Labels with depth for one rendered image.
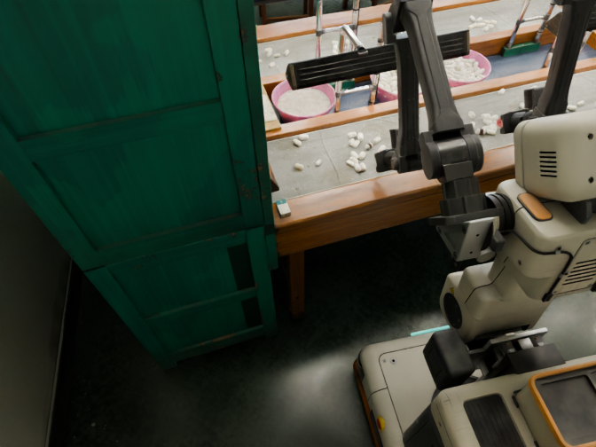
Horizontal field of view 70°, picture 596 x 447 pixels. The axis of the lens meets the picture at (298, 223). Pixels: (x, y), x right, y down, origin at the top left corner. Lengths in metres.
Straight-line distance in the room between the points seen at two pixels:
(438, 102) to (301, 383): 1.35
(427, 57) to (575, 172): 0.37
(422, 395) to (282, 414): 0.58
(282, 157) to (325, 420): 1.06
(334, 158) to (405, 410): 0.92
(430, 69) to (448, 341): 0.69
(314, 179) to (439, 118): 0.69
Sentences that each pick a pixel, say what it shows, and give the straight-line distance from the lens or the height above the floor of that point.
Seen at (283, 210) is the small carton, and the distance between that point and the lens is 1.36.
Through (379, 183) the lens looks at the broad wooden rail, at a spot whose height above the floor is 0.76.
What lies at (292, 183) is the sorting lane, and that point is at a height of 0.74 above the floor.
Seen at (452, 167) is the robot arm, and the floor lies 1.26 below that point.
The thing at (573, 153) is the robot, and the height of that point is 1.35.
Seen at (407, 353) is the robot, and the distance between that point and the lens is 1.71.
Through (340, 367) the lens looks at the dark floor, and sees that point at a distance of 1.95.
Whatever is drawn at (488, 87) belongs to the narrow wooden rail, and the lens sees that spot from 2.02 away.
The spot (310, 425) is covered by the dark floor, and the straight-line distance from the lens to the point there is 1.89.
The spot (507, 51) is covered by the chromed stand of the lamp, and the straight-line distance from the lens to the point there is 2.42.
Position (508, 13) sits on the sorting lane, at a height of 0.74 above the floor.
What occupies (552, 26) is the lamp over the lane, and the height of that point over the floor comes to 1.06.
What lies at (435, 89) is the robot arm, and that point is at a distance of 0.95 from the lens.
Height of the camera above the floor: 1.85
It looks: 53 degrees down
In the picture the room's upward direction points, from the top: 1 degrees counter-clockwise
